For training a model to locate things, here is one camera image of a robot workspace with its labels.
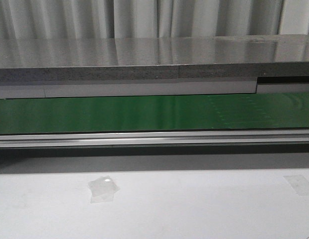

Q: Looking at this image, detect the grey panel under counter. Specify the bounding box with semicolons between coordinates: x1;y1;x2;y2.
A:
0;76;309;99

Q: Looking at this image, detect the clear tape patch left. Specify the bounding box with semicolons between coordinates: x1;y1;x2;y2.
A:
88;176;120;204

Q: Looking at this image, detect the aluminium conveyor side rail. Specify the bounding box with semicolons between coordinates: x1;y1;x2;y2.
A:
0;129;309;149

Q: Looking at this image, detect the dark granite counter slab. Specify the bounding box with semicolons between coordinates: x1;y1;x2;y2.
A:
0;35;309;85

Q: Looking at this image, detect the clear tape patch right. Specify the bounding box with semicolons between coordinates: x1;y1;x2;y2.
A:
284;175;309;196

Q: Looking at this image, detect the green conveyor belt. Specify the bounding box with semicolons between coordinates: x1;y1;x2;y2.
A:
0;92;309;134

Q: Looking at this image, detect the white pleated curtain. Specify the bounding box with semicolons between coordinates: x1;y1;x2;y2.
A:
0;0;309;39

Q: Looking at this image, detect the clear tape patch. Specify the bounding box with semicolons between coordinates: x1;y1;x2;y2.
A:
284;175;309;196
88;176;120;204

